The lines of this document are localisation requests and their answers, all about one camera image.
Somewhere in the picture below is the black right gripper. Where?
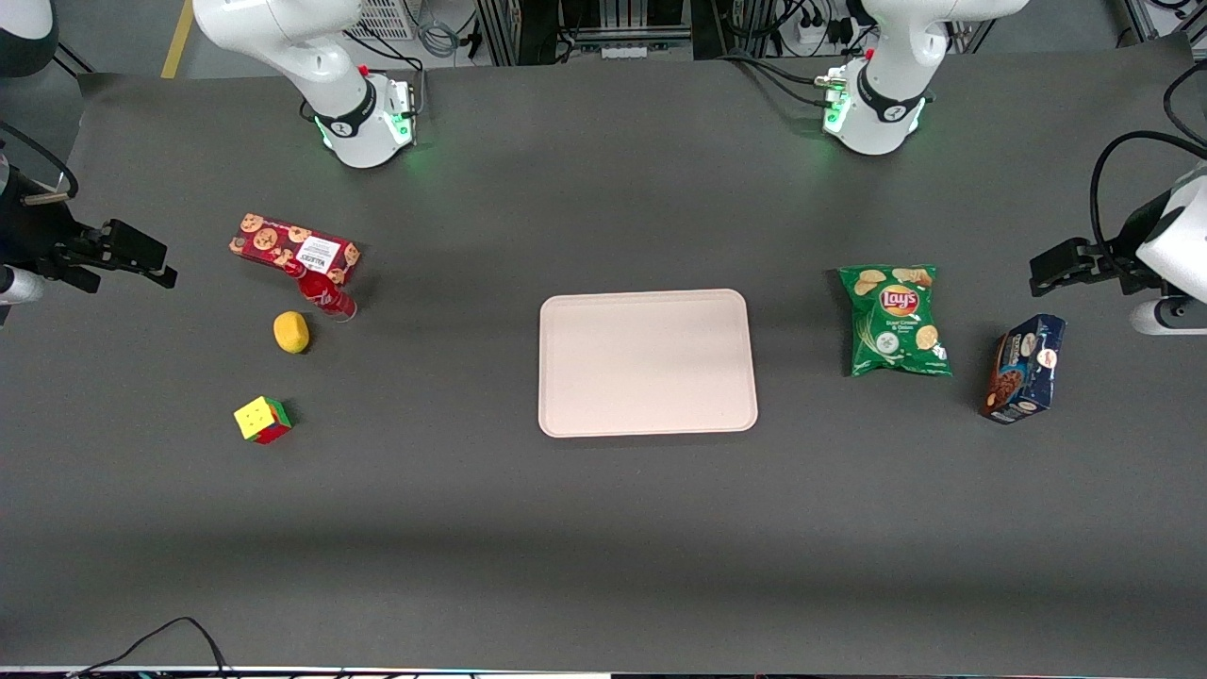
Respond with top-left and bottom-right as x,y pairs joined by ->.
0,189 -> 179,291

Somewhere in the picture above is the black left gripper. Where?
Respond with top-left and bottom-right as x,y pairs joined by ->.
1029,196 -> 1175,299

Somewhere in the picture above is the red coke bottle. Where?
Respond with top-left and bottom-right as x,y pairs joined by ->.
297,272 -> 359,323

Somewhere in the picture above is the beige plastic tray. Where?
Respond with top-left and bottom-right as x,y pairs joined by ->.
537,289 -> 759,439

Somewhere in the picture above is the blue chocolate cookie box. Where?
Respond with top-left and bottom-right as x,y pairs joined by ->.
979,314 -> 1067,424

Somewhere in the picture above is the red cookie box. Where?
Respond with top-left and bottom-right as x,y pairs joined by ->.
228,213 -> 362,287

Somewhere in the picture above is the yellow lemon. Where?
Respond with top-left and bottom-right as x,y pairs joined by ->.
273,311 -> 311,356

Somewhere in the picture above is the green Lay's chips bag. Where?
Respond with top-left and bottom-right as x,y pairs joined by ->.
838,265 -> 953,378

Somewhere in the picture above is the rubik's cube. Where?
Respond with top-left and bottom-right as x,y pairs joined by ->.
234,396 -> 293,445

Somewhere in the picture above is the white vented box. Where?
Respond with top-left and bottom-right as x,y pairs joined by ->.
347,0 -> 419,41

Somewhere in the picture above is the white power strip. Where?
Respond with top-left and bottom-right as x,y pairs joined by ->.
797,14 -> 855,50

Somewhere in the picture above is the aluminium profile rack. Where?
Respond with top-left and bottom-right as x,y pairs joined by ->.
476,0 -> 729,67

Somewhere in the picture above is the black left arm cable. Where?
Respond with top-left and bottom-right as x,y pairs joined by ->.
1089,130 -> 1207,274
1164,60 -> 1207,152

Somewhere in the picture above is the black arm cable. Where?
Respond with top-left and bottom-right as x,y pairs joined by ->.
1089,130 -> 1207,274
1164,60 -> 1207,152
0,123 -> 79,201

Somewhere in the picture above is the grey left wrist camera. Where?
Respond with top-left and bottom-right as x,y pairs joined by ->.
1130,296 -> 1207,337

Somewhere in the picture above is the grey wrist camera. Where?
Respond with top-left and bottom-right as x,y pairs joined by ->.
1130,296 -> 1207,337
0,267 -> 44,305

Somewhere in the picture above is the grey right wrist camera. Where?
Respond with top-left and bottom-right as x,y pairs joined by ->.
0,267 -> 44,305

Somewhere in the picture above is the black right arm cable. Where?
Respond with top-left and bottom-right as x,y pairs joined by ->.
0,123 -> 79,201

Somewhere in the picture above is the black right base cable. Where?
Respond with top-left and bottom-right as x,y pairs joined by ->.
341,30 -> 427,75

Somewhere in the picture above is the black base cable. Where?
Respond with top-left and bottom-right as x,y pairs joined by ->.
341,30 -> 427,75
721,49 -> 835,107

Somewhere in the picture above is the black left base cable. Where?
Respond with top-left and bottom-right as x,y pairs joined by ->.
721,49 -> 835,107

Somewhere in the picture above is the black cable at table edge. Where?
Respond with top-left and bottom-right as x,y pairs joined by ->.
66,617 -> 233,679

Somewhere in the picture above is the grey coiled cable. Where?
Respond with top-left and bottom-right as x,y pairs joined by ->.
415,14 -> 465,59

